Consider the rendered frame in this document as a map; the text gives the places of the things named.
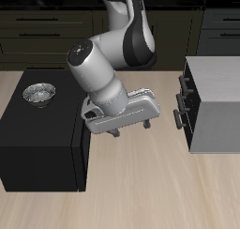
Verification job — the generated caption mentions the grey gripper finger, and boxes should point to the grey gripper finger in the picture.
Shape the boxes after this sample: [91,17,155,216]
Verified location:
[107,129,122,138]
[142,119,152,130]

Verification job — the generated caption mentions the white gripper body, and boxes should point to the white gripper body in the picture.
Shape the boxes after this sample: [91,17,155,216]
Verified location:
[84,88,161,135]

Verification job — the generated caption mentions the white cabinet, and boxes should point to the white cabinet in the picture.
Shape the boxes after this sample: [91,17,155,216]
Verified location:
[172,55,240,155]

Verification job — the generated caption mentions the black microwave oven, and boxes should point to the black microwave oven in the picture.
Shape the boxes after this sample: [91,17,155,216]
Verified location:
[0,70,92,193]

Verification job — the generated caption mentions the silver speckled bowl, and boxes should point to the silver speckled bowl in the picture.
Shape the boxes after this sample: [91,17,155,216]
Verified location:
[22,83,57,109]

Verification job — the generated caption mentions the grey kitchen cupboard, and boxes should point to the grey kitchen cupboard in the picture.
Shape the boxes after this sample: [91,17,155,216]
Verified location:
[195,7,240,57]

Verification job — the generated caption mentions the dark kitchen cupboards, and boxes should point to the dark kitchen cupboards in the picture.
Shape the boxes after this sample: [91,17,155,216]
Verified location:
[0,8,204,72]

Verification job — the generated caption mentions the dark grey drawer handle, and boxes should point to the dark grey drawer handle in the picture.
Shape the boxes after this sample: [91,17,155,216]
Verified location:
[172,109,188,130]
[175,93,191,113]
[178,75,192,95]

